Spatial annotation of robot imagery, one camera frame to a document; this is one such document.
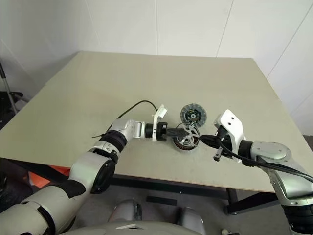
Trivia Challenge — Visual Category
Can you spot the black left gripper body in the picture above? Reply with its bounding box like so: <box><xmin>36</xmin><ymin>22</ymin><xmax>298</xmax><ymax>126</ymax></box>
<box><xmin>156</xmin><ymin>122</ymin><xmax>169</xmax><ymax>142</ymax></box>

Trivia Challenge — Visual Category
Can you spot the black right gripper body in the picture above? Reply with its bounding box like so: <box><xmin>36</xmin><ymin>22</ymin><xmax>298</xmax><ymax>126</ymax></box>
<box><xmin>215</xmin><ymin>125</ymin><xmax>232</xmax><ymax>154</ymax></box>

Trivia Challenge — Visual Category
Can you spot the motor housing with copper coils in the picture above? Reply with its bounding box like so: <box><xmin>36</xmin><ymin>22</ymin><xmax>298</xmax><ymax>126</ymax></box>
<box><xmin>173</xmin><ymin>136</ymin><xmax>201</xmax><ymax>154</ymax></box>

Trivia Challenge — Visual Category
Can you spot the silver spoked rotor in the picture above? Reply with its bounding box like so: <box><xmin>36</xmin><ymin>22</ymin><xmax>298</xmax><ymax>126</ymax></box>
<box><xmin>175</xmin><ymin>122</ymin><xmax>201</xmax><ymax>145</ymax></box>

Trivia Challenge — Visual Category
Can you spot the round silver motor lid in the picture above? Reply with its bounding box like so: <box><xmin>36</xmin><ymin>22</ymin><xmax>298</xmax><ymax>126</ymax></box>
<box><xmin>180</xmin><ymin>103</ymin><xmax>208</xmax><ymax>128</ymax></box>

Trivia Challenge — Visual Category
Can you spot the black floor tape strip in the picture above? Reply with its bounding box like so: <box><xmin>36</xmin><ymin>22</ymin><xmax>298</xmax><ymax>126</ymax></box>
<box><xmin>146</xmin><ymin>195</ymin><xmax>178</xmax><ymax>207</ymax></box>

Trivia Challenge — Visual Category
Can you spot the grey robot right leg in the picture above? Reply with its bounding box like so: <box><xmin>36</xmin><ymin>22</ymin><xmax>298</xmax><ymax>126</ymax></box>
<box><xmin>180</xmin><ymin>207</ymin><xmax>206</xmax><ymax>235</ymax></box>

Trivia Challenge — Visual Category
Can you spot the grey robot leg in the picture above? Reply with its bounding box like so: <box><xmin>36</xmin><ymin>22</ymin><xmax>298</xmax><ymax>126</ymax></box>
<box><xmin>180</xmin><ymin>207</ymin><xmax>206</xmax><ymax>235</ymax></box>
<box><xmin>109</xmin><ymin>199</ymin><xmax>142</xmax><ymax>224</ymax></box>

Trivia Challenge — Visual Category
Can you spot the grey robot left leg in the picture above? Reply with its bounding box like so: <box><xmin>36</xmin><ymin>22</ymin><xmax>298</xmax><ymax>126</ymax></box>
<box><xmin>109</xmin><ymin>199</ymin><xmax>142</xmax><ymax>224</ymax></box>

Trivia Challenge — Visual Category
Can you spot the grey robot torso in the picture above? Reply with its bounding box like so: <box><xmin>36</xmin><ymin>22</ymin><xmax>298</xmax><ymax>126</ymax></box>
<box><xmin>56</xmin><ymin>219</ymin><xmax>206</xmax><ymax>235</ymax></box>

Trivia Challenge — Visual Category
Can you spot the orange object under table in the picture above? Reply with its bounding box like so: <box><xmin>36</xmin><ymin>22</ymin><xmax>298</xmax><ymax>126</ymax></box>
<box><xmin>28</xmin><ymin>165</ymin><xmax>71</xmax><ymax>189</ymax></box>

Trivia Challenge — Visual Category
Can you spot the metal tripod stand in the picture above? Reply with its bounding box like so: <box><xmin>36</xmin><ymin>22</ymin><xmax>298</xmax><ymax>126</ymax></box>
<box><xmin>0</xmin><ymin>61</ymin><xmax>30</xmax><ymax>130</ymax></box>

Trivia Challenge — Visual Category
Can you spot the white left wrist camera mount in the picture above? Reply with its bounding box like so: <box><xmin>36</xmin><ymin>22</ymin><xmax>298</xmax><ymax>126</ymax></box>
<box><xmin>151</xmin><ymin>104</ymin><xmax>168</xmax><ymax>142</ymax></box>

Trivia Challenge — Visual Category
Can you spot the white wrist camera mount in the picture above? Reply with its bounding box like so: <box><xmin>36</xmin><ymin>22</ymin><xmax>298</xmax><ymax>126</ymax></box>
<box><xmin>214</xmin><ymin>109</ymin><xmax>246</xmax><ymax>164</ymax></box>
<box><xmin>151</xmin><ymin>104</ymin><xmax>168</xmax><ymax>142</ymax></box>

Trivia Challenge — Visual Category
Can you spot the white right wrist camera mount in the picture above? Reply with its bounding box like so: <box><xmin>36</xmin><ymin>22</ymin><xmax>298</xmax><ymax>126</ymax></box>
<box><xmin>214</xmin><ymin>109</ymin><xmax>246</xmax><ymax>164</ymax></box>

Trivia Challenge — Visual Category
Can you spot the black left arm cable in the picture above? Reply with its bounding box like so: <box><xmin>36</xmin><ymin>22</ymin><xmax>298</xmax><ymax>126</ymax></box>
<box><xmin>116</xmin><ymin>100</ymin><xmax>159</xmax><ymax>119</ymax></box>

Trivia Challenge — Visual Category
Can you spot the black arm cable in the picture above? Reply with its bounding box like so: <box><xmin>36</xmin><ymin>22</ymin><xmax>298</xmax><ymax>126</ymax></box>
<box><xmin>219</xmin><ymin>143</ymin><xmax>313</xmax><ymax>184</ymax></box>
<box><xmin>116</xmin><ymin>100</ymin><xmax>159</xmax><ymax>119</ymax></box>

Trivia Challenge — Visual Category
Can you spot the black metal table frame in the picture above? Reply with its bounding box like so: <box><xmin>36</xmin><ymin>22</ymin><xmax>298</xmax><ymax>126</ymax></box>
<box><xmin>0</xmin><ymin>156</ymin><xmax>282</xmax><ymax>216</ymax></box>

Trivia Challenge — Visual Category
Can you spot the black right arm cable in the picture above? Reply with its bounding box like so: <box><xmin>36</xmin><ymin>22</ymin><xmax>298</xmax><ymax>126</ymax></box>
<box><xmin>219</xmin><ymin>143</ymin><xmax>313</xmax><ymax>184</ymax></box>

